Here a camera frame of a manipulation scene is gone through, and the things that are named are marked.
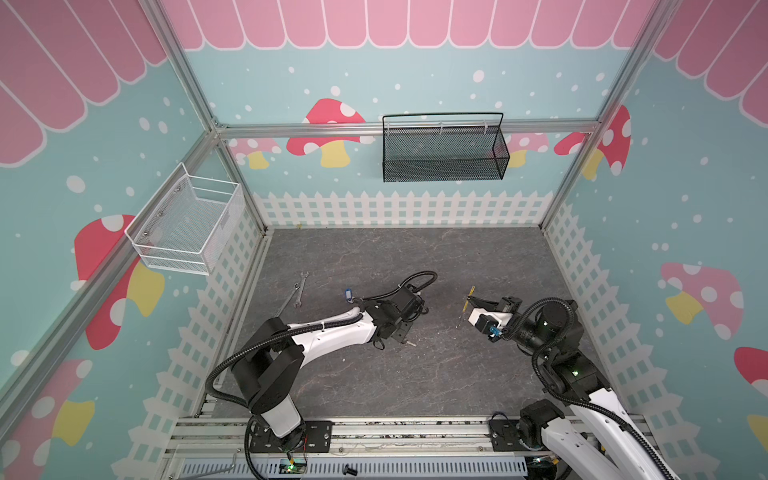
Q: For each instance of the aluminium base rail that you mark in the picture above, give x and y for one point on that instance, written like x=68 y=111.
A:
x=350 y=436

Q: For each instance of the black mesh wall basket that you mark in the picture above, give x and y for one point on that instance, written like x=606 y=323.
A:
x=435 y=147

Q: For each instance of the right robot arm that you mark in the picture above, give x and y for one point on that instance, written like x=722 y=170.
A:
x=583 y=423

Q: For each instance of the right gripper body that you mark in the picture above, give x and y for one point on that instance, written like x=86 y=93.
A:
x=488 y=313

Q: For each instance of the silver combination wrench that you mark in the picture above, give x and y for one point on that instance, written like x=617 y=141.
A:
x=294 y=296

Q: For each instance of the white wire wall basket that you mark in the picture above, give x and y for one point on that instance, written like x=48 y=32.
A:
x=187 y=224

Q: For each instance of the white vented cable duct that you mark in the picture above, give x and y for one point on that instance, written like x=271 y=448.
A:
x=505 y=467

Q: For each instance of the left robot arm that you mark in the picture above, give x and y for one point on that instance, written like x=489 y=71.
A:
x=260 y=376

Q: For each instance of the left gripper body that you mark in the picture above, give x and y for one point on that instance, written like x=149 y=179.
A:
x=403 y=329

